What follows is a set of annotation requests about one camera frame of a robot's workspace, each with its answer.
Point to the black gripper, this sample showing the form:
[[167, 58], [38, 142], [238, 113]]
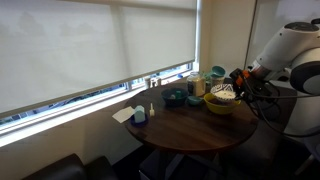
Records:
[[251, 88]]

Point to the white patterned plate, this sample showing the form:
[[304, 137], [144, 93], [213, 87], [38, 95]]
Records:
[[224, 93]]

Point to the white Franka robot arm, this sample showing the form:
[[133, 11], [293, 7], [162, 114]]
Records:
[[300, 60]]

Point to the yellow bowl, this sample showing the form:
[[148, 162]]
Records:
[[220, 107]]

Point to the teal bowl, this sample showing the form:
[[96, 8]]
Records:
[[218, 71]]

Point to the dark blue bowl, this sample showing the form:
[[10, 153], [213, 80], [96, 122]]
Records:
[[175, 97]]

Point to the patterned white cup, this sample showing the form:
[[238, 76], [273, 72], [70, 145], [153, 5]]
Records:
[[217, 81]]

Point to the clear glass jar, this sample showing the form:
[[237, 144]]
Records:
[[196, 84]]

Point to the black leather chair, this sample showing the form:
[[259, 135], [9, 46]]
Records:
[[270, 133]]

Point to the small glass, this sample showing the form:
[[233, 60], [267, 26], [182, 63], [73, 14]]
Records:
[[155, 81], [147, 82]]

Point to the small white bottle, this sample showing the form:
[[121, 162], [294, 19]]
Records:
[[152, 111]]

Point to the dark table base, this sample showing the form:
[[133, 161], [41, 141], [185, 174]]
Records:
[[173, 165]]

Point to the dark blue saucer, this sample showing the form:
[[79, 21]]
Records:
[[138, 124]]

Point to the white paper sheet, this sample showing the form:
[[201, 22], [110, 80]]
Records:
[[122, 114]]

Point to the wide white roller blind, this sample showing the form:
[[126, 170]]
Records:
[[83, 50]]

